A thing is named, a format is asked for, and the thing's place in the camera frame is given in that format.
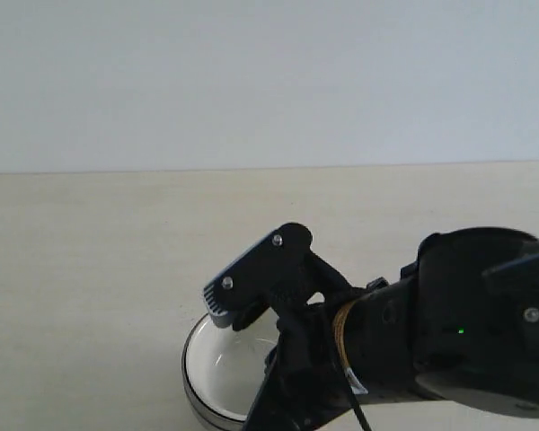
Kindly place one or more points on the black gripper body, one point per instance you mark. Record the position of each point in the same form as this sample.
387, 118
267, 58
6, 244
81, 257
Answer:
304, 387

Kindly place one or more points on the white ceramic bowl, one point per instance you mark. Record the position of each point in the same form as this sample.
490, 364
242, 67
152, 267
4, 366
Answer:
233, 359

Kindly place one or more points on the dimpled stainless steel bowl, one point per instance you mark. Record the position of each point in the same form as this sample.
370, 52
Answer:
197, 395

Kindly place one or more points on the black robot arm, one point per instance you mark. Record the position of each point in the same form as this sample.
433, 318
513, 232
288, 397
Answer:
461, 324

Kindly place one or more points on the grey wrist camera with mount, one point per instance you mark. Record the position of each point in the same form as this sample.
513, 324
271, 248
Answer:
281, 272

